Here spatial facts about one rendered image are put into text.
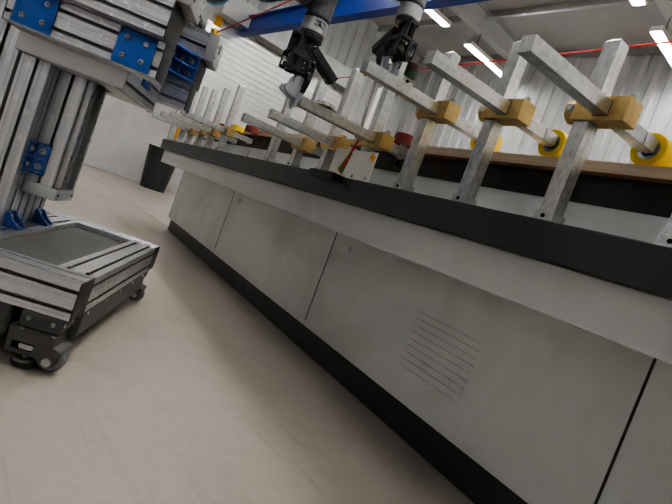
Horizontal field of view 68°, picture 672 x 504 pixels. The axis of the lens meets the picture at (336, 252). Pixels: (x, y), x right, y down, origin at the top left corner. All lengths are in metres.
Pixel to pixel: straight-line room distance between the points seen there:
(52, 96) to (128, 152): 8.01
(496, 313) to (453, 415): 0.30
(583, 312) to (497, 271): 0.22
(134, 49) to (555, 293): 1.10
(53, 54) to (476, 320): 1.30
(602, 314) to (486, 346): 0.45
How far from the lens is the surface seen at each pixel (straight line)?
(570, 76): 1.04
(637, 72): 10.07
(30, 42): 1.55
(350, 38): 11.78
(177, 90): 1.81
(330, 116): 1.56
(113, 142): 9.55
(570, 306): 1.07
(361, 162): 1.66
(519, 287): 1.14
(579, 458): 1.27
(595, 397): 1.25
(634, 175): 1.29
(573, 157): 1.15
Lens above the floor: 0.55
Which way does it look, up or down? 3 degrees down
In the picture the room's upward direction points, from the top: 20 degrees clockwise
